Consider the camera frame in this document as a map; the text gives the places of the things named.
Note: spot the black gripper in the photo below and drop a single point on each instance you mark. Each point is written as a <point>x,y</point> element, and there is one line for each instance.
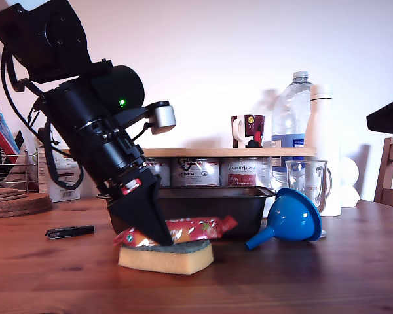
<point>114,157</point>

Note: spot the red strawberry yoghurt snack bar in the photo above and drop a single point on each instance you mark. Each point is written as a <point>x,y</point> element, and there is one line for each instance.
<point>203,229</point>

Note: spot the wooden shelf board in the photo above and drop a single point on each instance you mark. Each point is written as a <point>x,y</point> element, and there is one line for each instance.
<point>229,152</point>

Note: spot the silver tin can red label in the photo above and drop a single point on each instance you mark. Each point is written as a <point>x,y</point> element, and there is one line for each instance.
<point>160,170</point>

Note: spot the silver tin can black print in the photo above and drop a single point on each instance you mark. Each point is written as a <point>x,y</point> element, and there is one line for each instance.
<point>194,173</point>

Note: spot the dark metal baking tin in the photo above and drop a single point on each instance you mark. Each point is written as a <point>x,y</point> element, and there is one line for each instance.
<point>209,202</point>

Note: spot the yellow sponge with green scourer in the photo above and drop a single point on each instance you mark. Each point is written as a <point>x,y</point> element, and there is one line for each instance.
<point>163,261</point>

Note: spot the white printed carton box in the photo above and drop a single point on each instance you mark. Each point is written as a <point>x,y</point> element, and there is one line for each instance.
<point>42,170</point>

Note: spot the large round cork trivet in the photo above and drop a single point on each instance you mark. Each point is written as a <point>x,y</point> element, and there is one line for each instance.
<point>26,213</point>
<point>36,200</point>

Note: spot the dark red and white mug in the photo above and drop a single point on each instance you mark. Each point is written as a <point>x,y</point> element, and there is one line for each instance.
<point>252,131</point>

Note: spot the white packet with black stripes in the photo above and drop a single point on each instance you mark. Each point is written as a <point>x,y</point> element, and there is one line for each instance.
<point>27,145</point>

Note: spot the blue plastic funnel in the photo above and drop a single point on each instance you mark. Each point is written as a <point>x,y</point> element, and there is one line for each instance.
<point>291,216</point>

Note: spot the small round cork trivet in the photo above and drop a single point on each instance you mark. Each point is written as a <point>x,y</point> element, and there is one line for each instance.
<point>3,193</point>

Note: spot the red book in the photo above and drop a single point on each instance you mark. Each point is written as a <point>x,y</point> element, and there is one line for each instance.
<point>1,144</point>

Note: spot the clear glass mug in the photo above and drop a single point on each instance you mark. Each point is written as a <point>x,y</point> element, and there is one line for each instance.
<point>309,176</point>

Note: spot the light blue booklet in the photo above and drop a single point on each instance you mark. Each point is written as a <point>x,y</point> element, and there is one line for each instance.
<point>3,131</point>

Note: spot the clear plastic water bottle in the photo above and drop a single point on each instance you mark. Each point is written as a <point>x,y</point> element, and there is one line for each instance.
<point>288,108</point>

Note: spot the white insulated bottle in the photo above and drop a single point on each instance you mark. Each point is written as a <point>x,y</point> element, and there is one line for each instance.
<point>324,137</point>

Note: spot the white rounded ornament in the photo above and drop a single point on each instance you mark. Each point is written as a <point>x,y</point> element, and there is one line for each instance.
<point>348,196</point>

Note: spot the wooden chair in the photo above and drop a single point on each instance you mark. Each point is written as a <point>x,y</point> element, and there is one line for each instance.
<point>388,196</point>

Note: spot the grey camera box with bracket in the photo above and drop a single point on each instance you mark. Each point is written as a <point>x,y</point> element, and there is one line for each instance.
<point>163,119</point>

